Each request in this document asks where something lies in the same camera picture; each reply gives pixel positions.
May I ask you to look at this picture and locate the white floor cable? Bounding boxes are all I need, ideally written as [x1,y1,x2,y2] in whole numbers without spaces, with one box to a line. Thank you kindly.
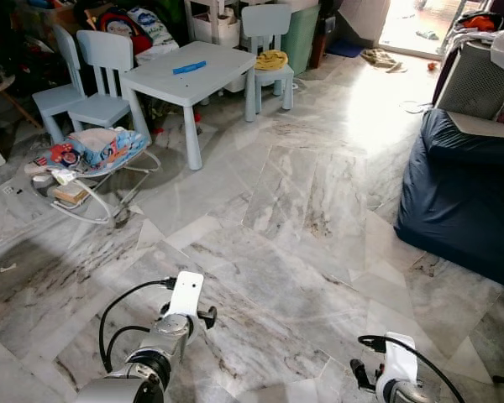
[400,100,435,115]

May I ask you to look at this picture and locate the blue flat plastic strip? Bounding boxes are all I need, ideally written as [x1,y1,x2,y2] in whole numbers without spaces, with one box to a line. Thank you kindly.
[171,60,209,76]

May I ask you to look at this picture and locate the navy blue beanbag sofa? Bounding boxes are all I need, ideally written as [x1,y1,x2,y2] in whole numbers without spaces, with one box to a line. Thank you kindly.
[394,108,504,291]

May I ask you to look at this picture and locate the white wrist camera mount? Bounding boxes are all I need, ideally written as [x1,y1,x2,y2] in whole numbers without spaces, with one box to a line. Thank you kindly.
[167,270,206,319]
[384,332,420,384]

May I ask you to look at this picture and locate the pale blue children's chair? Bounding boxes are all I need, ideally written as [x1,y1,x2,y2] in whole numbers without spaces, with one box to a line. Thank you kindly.
[66,29,137,137]
[240,3,296,115]
[31,24,87,145]

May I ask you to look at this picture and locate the yellow cloth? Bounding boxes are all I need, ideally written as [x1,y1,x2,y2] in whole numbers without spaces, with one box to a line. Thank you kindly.
[255,50,290,71]

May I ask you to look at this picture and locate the orange garment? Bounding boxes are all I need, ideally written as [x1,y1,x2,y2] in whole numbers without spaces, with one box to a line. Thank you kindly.
[465,12,504,34]

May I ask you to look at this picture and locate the green bin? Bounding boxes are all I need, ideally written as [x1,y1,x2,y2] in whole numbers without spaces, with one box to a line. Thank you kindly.
[281,3,321,76]

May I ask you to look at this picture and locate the blue door mat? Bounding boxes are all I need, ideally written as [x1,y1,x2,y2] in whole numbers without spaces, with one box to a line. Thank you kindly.
[327,39,367,59]

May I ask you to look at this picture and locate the white storage basket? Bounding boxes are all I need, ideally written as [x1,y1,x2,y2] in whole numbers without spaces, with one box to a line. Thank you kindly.
[188,0,242,48]

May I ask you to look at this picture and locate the grey mesh basket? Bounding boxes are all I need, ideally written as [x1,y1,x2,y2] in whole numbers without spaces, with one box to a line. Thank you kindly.
[436,39,504,120]

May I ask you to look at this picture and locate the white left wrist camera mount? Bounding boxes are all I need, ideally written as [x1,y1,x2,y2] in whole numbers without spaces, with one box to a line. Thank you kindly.
[167,270,206,319]

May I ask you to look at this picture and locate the colourful baby bouncer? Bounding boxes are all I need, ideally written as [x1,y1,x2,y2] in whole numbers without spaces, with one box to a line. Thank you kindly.
[24,126,163,227]

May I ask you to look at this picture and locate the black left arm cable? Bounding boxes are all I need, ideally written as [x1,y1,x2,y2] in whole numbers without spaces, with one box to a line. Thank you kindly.
[97,279,176,375]

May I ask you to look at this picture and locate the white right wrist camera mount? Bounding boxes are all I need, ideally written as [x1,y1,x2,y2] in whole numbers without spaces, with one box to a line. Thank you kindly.
[384,332,420,384]

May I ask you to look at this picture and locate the colourful printed bag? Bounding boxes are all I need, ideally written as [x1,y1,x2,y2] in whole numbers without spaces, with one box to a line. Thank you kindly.
[96,6,182,61]

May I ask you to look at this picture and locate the white children's table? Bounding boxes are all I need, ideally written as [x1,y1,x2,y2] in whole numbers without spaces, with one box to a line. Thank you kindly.
[119,41,258,172]

